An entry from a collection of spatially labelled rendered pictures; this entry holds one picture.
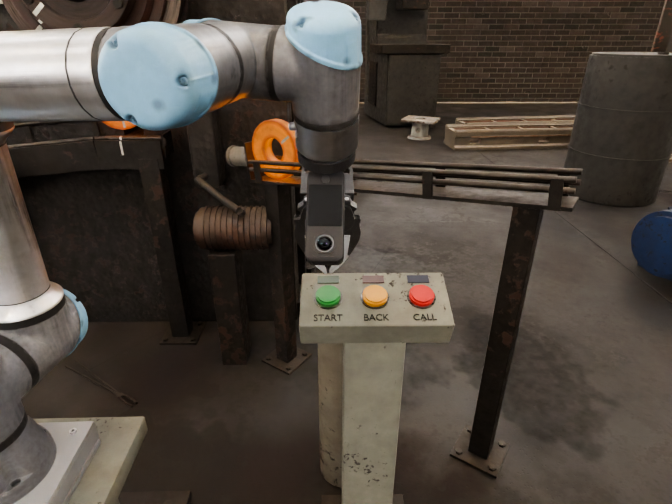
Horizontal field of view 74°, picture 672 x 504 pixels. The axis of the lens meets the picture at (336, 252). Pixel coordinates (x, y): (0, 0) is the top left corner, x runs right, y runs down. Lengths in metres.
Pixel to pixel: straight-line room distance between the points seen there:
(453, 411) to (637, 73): 2.34
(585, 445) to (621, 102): 2.22
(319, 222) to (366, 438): 0.48
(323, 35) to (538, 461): 1.16
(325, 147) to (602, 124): 2.82
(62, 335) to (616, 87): 3.00
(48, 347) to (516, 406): 1.19
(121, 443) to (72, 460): 0.10
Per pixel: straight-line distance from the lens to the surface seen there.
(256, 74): 0.49
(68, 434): 0.96
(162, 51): 0.36
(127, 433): 1.00
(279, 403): 1.40
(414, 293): 0.72
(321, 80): 0.47
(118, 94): 0.39
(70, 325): 0.89
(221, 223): 1.29
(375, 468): 0.94
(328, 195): 0.54
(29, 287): 0.83
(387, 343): 0.73
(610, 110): 3.22
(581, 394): 1.60
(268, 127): 1.21
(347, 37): 0.47
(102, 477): 0.94
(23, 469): 0.89
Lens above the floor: 0.98
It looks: 26 degrees down
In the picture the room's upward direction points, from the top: straight up
